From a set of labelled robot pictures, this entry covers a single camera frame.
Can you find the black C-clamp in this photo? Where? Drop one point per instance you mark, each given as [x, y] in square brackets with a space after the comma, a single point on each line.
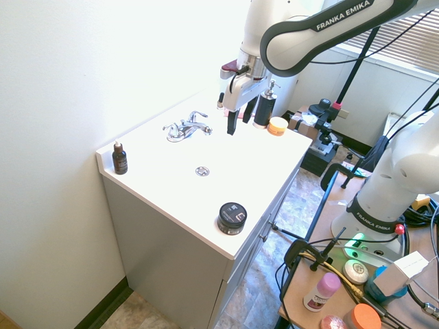
[337, 174]

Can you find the black storage case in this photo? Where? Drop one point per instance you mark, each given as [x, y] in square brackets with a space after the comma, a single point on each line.
[317, 159]

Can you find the orange round tub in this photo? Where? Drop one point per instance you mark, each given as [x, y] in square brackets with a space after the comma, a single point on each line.
[277, 126]

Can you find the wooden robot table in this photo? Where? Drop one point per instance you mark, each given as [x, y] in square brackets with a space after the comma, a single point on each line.
[346, 260]

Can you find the grey vanity cabinet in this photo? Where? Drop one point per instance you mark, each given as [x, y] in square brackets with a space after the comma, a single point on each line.
[192, 253]

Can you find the pink cap deodorant stick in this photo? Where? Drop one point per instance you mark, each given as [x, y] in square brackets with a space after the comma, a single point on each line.
[322, 292]

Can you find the black pump soap dispenser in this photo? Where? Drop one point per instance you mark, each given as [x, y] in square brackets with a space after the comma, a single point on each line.
[264, 107]

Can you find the brown dropper bottle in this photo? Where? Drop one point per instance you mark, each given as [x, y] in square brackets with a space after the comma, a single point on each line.
[119, 160]

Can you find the orange round lid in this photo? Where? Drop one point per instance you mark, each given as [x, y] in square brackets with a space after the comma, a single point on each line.
[364, 317]

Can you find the chrome sink drain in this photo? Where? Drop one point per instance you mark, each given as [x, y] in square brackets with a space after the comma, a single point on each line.
[202, 171]

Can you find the black round jar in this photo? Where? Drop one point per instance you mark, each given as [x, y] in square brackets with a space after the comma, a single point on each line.
[232, 218]

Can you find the white Franka Panda arm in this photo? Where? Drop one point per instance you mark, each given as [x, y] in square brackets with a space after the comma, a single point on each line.
[380, 192]

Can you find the dark red wrist camera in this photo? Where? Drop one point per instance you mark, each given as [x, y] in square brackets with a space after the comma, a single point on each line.
[228, 68]

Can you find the black table clamp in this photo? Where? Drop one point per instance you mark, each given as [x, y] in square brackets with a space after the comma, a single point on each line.
[308, 255]

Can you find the round white soap tin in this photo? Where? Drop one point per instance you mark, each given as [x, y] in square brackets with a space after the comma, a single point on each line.
[355, 271]

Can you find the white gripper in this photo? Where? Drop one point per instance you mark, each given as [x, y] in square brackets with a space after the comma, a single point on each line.
[239, 92]

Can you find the window blinds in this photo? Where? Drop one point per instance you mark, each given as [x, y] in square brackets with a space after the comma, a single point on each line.
[398, 34]

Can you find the blue round container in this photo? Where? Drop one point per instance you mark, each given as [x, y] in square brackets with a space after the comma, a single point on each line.
[384, 291]

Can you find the black camera stand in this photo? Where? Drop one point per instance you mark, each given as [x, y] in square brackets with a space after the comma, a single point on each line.
[346, 82]

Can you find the pink round soap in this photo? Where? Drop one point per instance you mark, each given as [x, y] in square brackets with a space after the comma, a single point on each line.
[333, 322]

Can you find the white cardboard box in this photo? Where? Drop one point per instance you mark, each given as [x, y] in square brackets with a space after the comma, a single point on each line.
[401, 272]

